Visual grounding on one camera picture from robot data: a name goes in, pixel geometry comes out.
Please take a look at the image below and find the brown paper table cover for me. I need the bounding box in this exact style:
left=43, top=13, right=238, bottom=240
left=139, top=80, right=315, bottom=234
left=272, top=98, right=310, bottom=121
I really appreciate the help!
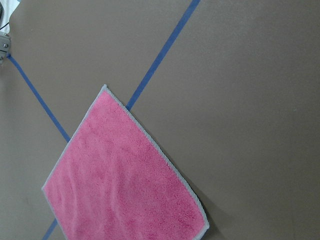
left=9, top=0, right=320, bottom=240

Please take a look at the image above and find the pink towel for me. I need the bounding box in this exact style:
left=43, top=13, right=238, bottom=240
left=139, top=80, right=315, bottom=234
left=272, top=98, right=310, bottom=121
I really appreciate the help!
left=42, top=86, right=210, bottom=240

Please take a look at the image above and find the aluminium frame post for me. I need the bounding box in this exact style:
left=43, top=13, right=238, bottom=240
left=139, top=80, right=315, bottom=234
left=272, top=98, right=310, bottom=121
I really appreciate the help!
left=0, top=31, right=11, bottom=64

